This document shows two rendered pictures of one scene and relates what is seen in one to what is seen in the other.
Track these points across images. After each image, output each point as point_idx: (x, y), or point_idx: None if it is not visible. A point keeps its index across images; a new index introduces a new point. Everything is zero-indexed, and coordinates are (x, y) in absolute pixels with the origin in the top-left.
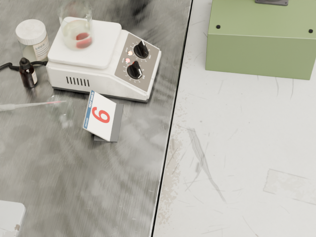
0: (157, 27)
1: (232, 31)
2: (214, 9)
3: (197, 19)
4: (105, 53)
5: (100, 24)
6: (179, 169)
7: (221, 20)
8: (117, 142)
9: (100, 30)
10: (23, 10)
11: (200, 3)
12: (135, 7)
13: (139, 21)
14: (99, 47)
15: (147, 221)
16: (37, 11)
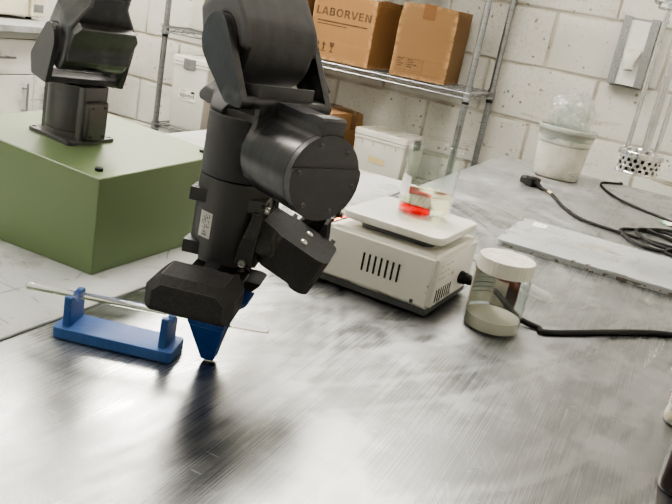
0: None
1: (188, 144)
2: (183, 159)
3: (157, 271)
4: (384, 200)
5: (380, 217)
6: None
7: (189, 152)
8: None
9: (383, 214)
10: (530, 399)
11: (119, 283)
12: (262, 320)
13: (271, 303)
14: (390, 205)
15: None
16: (494, 385)
